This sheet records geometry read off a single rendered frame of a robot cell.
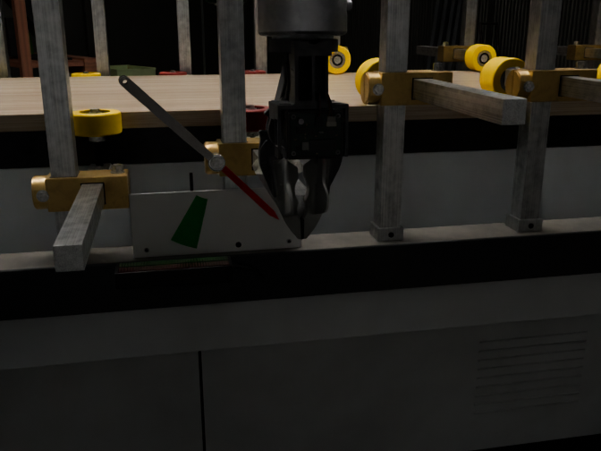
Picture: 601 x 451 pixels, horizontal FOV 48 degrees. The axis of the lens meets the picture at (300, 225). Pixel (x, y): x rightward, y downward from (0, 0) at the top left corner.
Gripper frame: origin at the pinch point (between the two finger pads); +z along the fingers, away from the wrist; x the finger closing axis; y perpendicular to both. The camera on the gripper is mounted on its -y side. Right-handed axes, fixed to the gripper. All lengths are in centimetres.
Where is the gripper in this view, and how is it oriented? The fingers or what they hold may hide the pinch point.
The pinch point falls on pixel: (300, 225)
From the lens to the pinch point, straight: 74.6
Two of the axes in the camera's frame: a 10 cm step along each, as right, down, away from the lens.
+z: 0.1, 9.7, 2.4
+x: 9.8, -0.5, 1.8
